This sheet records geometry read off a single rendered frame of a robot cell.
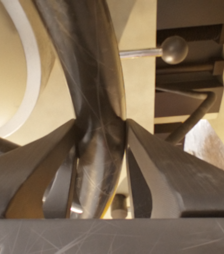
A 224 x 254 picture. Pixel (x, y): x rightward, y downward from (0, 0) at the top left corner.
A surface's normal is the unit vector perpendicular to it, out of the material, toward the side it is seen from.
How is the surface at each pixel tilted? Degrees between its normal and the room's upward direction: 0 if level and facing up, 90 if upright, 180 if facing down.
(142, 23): 90
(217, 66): 90
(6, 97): 114
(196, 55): 90
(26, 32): 90
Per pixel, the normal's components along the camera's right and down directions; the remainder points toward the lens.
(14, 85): 0.49, 0.61
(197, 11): 0.02, 0.58
